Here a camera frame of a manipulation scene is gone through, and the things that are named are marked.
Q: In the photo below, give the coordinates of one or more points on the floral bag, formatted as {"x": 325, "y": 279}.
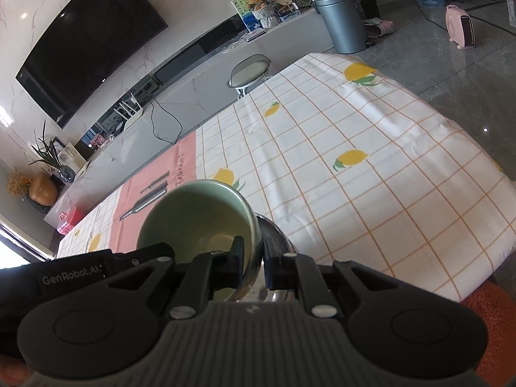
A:
{"x": 379, "y": 28}

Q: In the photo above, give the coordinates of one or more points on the green plant in patterned vase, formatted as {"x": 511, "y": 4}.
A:
{"x": 48, "y": 153}

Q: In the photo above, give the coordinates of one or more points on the white router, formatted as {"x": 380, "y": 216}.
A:
{"x": 133, "y": 119}

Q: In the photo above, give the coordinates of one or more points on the white picture frame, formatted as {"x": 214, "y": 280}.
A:
{"x": 71, "y": 157}

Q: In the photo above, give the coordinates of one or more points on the black wall television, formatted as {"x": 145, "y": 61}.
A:
{"x": 88, "y": 44}

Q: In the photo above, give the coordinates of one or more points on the lemon checked tablecloth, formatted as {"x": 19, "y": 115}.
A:
{"x": 342, "y": 193}

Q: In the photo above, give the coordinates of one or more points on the pink space heater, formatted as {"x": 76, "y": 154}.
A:
{"x": 459, "y": 28}

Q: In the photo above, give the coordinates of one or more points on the grey trash can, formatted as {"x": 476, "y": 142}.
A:
{"x": 342, "y": 24}

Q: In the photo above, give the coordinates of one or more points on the golden round vase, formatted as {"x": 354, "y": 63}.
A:
{"x": 42, "y": 191}

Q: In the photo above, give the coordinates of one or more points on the small pink photo frame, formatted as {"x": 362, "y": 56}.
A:
{"x": 98, "y": 142}

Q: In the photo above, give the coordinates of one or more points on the round grey stool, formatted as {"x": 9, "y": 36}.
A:
{"x": 248, "y": 70}

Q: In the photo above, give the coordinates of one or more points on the white television cabinet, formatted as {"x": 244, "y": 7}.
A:
{"x": 209, "y": 88}

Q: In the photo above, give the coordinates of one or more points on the orange steel-lined bowl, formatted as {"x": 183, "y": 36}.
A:
{"x": 279, "y": 234}

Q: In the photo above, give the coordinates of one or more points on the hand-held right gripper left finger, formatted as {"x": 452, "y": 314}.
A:
{"x": 238, "y": 252}

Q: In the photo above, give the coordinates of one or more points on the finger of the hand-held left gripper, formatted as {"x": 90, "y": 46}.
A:
{"x": 149, "y": 252}

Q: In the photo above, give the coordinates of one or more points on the green ceramic bowl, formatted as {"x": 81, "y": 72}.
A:
{"x": 181, "y": 217}

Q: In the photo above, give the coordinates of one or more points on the dried flower bunch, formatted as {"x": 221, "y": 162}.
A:
{"x": 17, "y": 183}

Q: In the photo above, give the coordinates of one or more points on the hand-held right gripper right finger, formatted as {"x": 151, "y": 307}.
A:
{"x": 272, "y": 268}

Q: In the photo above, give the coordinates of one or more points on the orange cushion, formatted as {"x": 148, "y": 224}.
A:
{"x": 496, "y": 318}

